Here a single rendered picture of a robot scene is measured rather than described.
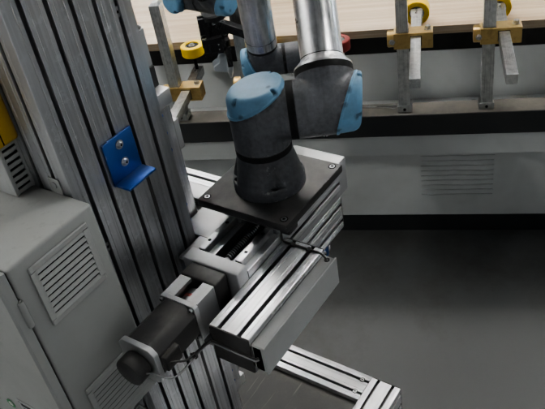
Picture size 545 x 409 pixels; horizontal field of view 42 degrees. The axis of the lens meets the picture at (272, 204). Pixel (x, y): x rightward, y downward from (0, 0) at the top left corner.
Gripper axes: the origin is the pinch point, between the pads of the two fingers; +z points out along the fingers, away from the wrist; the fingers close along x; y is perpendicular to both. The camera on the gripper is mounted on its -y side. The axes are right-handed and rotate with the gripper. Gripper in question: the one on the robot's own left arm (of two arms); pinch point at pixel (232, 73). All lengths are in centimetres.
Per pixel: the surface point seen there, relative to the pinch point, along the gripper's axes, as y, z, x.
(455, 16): -75, 0, -4
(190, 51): 10.7, 0.0, -22.5
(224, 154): 7.5, 35.8, -11.8
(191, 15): 7, 0, -53
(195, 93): 12.7, 9.7, -11.0
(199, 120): 13.4, 20.0, -11.4
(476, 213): -82, 79, 1
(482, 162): -83, 56, 2
